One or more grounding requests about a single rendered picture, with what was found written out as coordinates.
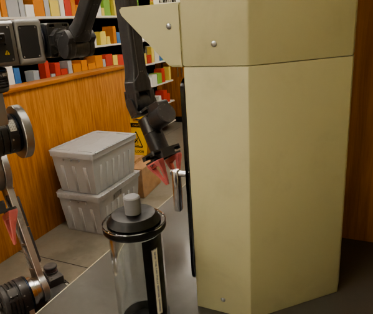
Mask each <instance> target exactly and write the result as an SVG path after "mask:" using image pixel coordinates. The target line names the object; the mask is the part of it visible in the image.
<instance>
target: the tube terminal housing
mask: <svg viewBox="0 0 373 314"><path fill-rule="evenodd" d="M180 5H181V25H182V46H183V57H184V66H185V67H184V82H185V93H186V113H187V134H188V145H189V166H190V177H191V198H192V218H193V230H194V250H195V261H196V282H197V302H198V306H200V307H204V308H209V309H212V310H217V311H220V312H224V313H229V314H269V313H272V312H276V311H278V310H282V309H284V308H288V307H291V306H294V305H297V304H300V303H303V302H307V301H309V300H313V299H315V298H319V297H322V296H325V295H329V294H331V293H334V292H337V290H338V283H339V268H340V259H341V241H342V224H343V214H344V197H345V187H346V170H347V152H348V142H349V124H350V115H351V97H352V80H353V70H354V52H355V43H356V25H357V7H358V0H180Z"/></svg>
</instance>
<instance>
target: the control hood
mask: <svg viewBox="0 0 373 314"><path fill-rule="evenodd" d="M120 13H121V16H122V17H123V18H124V19H125V20H126V21H127V22H128V23H129V24H130V25H131V26H132V27H133V29H134V30H135V31H136V32H137V33H138V34H139V35H140V36H141V37H142V38H143V39H144V40H145V41H146V42H147V43H148V44H149V45H150V46H151V47H152V48H153V49H154V50H155V51H156V52H157V53H158V54H159V55H160V57H161V58H162V59H163V60H164V61H165V62H166V63H167V64H168V65H169V66H171V67H184V57H183V46H182V25H181V5H180V3H179V2H174V3H167V4H153V5H145V6H131V7H121V9H120Z"/></svg>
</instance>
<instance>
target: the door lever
mask: <svg viewBox="0 0 373 314"><path fill-rule="evenodd" d="M170 175H171V176H172V190H173V198H174V210H175V211H177V212H181V211H182V210H183V200H182V182H181V177H186V172H185V171H181V170H180V169H177V168H174V169H172V170H171V171H170Z"/></svg>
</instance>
